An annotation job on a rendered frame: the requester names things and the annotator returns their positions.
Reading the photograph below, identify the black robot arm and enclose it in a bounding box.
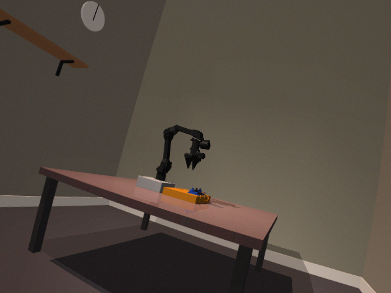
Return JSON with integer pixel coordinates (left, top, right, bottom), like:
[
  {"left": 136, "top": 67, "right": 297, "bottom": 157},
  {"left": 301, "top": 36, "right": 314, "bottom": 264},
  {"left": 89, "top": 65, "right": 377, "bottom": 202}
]
[{"left": 154, "top": 125, "right": 210, "bottom": 181}]

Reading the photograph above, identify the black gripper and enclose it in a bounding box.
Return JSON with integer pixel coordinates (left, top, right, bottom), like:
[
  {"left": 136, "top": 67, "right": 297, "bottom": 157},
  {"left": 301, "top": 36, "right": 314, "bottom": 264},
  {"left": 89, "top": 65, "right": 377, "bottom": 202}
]
[{"left": 184, "top": 147, "right": 201, "bottom": 170}]

